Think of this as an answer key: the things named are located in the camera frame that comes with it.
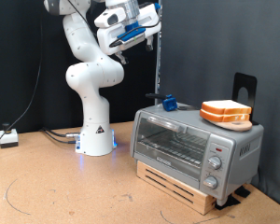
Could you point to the vertical aluminium pole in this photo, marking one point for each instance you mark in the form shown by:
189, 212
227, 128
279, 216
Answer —
158, 68

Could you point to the black metal bookend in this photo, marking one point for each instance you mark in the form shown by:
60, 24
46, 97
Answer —
239, 81

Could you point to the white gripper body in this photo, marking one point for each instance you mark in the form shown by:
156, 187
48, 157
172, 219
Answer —
109, 40

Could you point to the white emergency stop box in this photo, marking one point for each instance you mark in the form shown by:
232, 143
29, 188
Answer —
8, 138

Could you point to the silver oven knob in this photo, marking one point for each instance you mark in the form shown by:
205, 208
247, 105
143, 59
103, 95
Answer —
210, 182
214, 162

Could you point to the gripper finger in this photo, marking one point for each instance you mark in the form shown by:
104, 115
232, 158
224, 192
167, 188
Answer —
122, 58
149, 43

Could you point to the silver toaster oven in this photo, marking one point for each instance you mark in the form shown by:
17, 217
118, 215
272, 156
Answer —
239, 146

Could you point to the round wooden plate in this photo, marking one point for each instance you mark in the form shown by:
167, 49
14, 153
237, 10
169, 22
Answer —
236, 126

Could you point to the grey backdrop curtain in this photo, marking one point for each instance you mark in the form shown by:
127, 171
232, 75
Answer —
224, 37

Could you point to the wooden crate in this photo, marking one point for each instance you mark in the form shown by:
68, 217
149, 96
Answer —
177, 193

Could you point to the wrist camera on blue mount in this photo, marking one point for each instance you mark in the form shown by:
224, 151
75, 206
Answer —
132, 32

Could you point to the spatula with blue grip block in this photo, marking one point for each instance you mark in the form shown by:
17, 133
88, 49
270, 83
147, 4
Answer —
170, 104

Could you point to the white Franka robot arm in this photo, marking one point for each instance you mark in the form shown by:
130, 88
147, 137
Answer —
93, 124

